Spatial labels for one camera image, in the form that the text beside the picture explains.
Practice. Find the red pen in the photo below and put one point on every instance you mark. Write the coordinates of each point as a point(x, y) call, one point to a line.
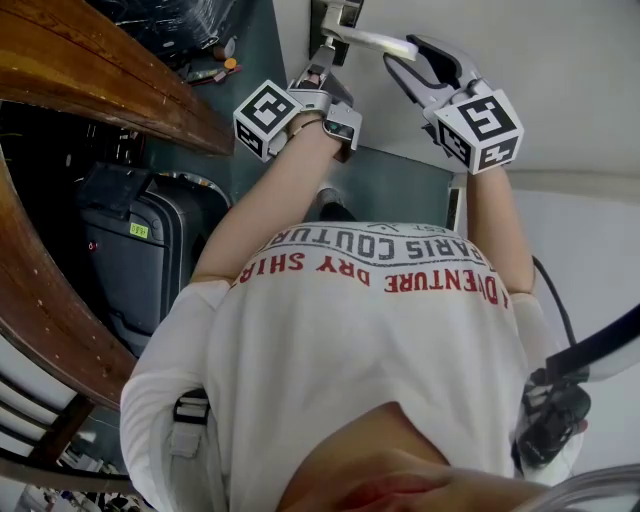
point(227, 72)

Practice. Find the orange round disc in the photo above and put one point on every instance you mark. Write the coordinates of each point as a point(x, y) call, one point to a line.
point(230, 63)

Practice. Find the black wrapped bundle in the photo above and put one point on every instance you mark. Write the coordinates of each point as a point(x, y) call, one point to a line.
point(175, 20)

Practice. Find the person's right forearm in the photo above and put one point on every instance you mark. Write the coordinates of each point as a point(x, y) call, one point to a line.
point(500, 235)

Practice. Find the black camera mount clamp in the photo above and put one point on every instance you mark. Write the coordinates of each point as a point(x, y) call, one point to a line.
point(550, 420)

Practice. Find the person's left hand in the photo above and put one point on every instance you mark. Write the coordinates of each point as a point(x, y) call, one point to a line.
point(313, 78)

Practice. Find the black trouser leg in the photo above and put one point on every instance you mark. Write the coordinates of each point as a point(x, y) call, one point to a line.
point(337, 212)

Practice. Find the grey door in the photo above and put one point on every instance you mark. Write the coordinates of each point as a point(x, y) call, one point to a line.
point(550, 50)

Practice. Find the black hard suitcase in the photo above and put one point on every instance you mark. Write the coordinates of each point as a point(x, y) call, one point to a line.
point(145, 270)

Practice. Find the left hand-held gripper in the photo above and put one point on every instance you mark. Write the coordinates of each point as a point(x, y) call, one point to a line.
point(265, 117)

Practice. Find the person's left forearm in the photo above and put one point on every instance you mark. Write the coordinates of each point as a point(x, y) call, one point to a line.
point(260, 200)

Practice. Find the grey head mount rim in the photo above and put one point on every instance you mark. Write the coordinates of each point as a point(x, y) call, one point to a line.
point(600, 492)

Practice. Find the white printed t-shirt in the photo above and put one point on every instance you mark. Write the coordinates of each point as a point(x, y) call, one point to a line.
point(350, 350)

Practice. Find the grey sneaker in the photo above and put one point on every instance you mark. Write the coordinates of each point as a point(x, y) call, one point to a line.
point(331, 196)

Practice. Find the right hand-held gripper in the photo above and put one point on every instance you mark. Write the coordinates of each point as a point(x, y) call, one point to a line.
point(480, 130)

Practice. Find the person's chin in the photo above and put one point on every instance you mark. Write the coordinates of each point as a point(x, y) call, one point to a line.
point(400, 470)

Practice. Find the straight brown wooden stair beam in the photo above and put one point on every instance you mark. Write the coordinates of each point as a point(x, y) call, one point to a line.
point(100, 75)

